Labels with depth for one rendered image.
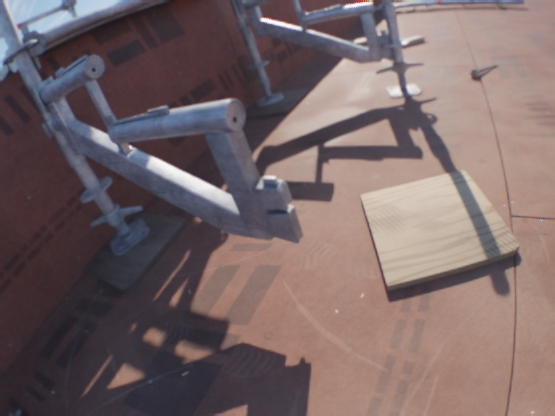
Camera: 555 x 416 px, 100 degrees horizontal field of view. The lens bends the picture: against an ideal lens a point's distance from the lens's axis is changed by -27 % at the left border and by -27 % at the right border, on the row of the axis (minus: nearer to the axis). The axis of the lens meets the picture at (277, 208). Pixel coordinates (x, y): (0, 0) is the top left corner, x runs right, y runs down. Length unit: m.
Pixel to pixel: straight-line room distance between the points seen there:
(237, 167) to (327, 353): 0.36
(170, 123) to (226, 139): 0.11
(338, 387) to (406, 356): 0.13
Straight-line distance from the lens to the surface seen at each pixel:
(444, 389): 0.56
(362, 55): 1.51
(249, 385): 0.61
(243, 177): 0.52
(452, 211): 0.77
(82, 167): 1.02
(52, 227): 1.13
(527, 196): 0.89
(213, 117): 0.47
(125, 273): 0.99
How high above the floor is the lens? 0.53
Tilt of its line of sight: 35 degrees down
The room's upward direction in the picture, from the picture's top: 22 degrees counter-clockwise
